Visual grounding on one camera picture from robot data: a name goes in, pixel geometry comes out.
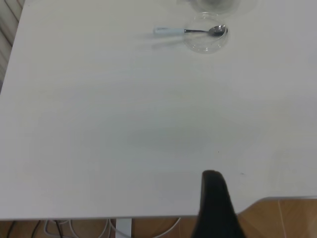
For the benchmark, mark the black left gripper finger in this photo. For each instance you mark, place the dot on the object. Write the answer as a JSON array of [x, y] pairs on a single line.
[[215, 210]]

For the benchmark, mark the clear round glass lid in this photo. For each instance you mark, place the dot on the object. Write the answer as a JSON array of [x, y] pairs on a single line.
[[205, 45]]

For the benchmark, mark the white table leg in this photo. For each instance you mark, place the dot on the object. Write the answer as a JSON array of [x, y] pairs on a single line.
[[123, 229]]

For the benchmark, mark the clear double-wall glass cup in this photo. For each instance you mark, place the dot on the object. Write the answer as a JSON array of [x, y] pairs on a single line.
[[223, 10]]

